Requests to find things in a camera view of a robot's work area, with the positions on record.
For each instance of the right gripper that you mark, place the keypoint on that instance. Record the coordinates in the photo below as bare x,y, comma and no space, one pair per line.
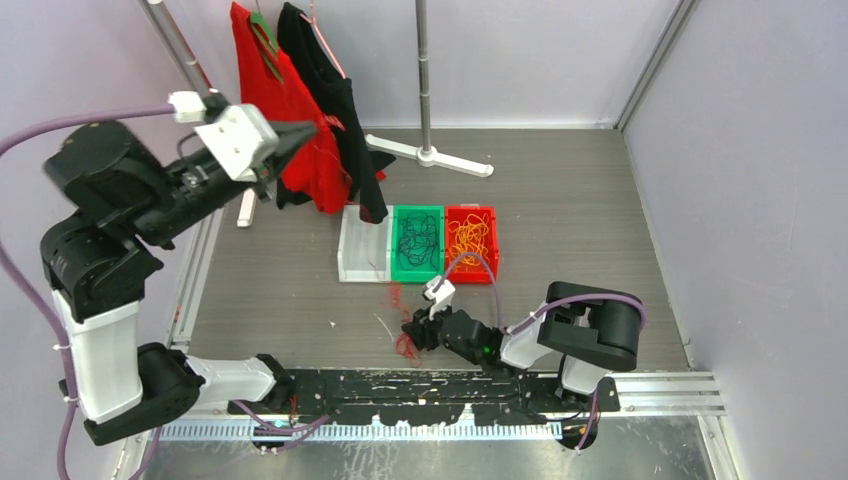
422,330

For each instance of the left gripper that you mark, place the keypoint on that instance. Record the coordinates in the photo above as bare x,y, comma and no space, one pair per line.
290,134

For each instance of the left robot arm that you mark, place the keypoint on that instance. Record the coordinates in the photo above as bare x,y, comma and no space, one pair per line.
97,262

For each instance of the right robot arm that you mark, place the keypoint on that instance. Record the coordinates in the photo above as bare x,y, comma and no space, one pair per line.
596,332

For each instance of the red t-shirt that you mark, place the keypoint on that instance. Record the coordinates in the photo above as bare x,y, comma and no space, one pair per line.
316,169

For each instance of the black t-shirt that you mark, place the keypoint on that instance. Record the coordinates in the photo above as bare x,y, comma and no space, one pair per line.
333,94

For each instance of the white plastic bin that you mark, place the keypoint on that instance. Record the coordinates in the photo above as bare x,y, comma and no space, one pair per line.
364,249

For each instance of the green plastic bin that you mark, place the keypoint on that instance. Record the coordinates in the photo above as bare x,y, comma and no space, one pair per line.
418,243

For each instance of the green clothes hanger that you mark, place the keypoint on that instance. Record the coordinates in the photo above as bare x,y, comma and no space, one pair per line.
267,44

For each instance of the red plastic bin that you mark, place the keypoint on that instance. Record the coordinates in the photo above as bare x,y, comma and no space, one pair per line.
471,229

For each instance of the pink clothes hanger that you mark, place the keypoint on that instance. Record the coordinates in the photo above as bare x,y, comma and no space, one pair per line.
311,19

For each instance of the garment rack centre pole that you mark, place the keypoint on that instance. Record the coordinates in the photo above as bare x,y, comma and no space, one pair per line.
426,155

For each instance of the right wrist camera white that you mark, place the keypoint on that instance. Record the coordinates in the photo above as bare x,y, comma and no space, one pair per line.
439,291

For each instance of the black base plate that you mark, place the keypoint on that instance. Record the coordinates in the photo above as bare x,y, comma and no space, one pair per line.
423,397

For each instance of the aluminium rail frame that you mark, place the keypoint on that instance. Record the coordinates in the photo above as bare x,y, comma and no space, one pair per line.
685,394

